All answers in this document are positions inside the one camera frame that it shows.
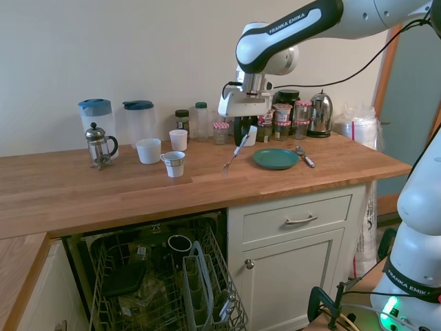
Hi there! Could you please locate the grey cutlery basket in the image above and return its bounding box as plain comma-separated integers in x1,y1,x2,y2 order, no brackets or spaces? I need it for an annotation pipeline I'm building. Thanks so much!
182,241,239,327

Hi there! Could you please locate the clear jug blue lid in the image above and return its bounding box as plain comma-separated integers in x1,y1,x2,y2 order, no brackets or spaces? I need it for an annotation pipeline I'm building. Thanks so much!
122,99,156,150
77,98,115,158

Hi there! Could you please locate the white drawer front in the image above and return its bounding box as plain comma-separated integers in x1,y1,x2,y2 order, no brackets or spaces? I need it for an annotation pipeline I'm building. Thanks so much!
242,194,353,244

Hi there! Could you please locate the glass French press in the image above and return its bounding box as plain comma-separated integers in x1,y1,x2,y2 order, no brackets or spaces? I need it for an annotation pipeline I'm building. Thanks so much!
84,121,119,172

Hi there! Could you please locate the black mug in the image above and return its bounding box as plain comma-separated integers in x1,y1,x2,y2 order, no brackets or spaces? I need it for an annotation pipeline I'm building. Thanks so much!
167,234,193,253

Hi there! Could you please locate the dark labelled jar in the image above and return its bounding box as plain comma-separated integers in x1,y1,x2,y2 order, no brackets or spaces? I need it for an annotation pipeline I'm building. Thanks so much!
257,122,275,143

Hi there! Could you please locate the green clamp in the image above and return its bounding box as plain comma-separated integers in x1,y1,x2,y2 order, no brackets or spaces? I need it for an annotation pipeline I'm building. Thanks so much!
307,280,346,330
378,227,399,263

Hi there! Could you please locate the spice jar dark lid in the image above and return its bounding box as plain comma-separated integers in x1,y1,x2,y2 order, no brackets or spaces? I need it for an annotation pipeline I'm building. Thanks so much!
174,109,191,139

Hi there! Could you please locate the small white cup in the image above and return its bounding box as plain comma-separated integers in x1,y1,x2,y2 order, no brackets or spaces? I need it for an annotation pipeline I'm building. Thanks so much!
168,129,189,152

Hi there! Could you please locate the black cable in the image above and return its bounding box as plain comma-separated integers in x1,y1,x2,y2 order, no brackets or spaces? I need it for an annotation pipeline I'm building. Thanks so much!
271,0,441,91

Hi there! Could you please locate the green plate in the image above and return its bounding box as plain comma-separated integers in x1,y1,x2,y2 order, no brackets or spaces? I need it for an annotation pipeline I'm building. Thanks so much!
252,148,300,171

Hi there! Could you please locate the spoon with white handle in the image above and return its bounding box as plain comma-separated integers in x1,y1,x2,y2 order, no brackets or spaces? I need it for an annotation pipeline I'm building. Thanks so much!
294,145,316,169

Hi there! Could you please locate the patterned white cup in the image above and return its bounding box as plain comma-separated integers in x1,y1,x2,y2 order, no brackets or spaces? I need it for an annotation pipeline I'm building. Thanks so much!
159,150,187,179

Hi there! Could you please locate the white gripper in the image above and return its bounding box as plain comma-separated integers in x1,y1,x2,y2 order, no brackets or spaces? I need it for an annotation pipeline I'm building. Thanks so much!
217,88,275,147

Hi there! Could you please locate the white panelled cabinet door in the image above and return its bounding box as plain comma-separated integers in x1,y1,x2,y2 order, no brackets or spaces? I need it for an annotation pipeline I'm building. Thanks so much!
237,228,346,323

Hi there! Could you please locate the steel electric kettle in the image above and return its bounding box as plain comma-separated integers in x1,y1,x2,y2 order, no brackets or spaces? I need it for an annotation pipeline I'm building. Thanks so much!
306,89,335,139

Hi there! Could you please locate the wire dishwasher rack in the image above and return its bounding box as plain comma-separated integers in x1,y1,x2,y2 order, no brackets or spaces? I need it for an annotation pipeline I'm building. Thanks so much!
88,215,249,331

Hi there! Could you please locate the clear bottle green lid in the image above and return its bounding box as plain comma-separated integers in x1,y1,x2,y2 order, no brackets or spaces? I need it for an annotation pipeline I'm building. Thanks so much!
194,101,212,143

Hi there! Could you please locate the black square lid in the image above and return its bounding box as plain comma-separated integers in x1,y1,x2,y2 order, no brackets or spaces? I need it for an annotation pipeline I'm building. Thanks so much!
101,263,149,299

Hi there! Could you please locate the white yoghurt pot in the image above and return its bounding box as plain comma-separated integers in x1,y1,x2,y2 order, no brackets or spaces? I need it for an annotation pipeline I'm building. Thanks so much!
271,103,294,123

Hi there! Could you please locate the white plain cabinet front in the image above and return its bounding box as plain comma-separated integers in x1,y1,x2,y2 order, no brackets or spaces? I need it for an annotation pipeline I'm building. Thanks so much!
16,240,91,331

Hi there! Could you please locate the large white mug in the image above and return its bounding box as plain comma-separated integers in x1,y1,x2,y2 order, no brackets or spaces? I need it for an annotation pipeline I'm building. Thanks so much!
134,138,163,166

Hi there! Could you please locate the red white printed carton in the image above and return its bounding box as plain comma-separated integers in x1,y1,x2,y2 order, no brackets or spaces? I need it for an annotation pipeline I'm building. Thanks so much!
257,109,276,127

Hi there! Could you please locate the jar red checked lid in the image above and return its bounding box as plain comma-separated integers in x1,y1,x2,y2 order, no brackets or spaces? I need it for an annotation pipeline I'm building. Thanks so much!
293,100,312,123
273,120,292,143
211,121,230,146
292,119,311,141

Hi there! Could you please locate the fork with white handle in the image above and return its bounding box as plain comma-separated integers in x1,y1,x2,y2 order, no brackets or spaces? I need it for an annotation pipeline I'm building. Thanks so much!
221,134,250,179

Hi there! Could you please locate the dishwasher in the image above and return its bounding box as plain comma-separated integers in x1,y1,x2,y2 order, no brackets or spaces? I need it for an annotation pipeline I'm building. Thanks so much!
61,206,249,331

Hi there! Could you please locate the clear glass container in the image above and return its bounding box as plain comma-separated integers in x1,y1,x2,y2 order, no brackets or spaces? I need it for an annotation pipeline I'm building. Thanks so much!
118,275,163,312

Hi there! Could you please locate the metal drawer handle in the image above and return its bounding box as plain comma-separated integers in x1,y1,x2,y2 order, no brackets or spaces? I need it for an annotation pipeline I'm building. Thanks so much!
285,214,319,226

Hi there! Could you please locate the bagged stack of plastic cups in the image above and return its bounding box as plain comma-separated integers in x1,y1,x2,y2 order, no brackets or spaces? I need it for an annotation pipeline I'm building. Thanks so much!
331,102,385,152

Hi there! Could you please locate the black jar black lid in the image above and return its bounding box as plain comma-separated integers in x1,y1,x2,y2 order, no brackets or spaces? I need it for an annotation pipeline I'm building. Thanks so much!
276,89,301,117

